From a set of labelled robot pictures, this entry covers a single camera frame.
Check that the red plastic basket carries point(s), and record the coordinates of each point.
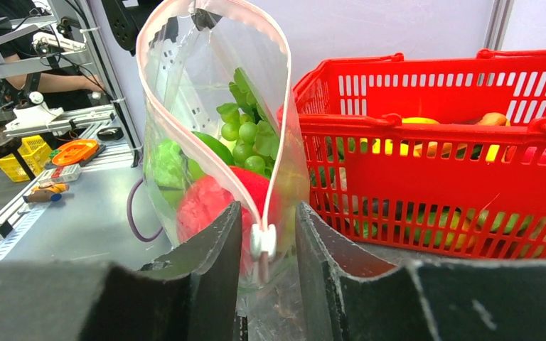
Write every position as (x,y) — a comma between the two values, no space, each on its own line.
(475,192)

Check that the green grapes toy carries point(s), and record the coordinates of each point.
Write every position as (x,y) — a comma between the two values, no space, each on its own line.
(247,126)

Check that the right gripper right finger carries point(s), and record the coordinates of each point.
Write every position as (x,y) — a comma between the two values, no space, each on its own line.
(350,294)

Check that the yellow banana bunch toy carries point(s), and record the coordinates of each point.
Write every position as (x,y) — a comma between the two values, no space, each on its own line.
(404,148)

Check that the person forearm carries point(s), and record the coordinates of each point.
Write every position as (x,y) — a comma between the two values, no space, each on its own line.
(49,83)

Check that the orange round lid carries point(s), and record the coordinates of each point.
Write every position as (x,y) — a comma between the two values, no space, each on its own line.
(79,151)

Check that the small red apple toy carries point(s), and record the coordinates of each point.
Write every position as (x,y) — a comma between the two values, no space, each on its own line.
(206,199)

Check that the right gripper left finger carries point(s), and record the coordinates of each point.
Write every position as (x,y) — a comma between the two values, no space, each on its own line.
(189,293)

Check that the clear zip top bag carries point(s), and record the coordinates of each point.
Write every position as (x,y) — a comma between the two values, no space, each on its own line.
(187,52)

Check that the napa cabbage toy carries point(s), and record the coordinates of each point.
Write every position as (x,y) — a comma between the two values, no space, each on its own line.
(165,165)

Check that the small toy figure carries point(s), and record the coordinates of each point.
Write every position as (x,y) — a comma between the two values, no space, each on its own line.
(48,192)

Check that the orange sweet potato toy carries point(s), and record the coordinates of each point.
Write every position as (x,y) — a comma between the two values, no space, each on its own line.
(493,119)

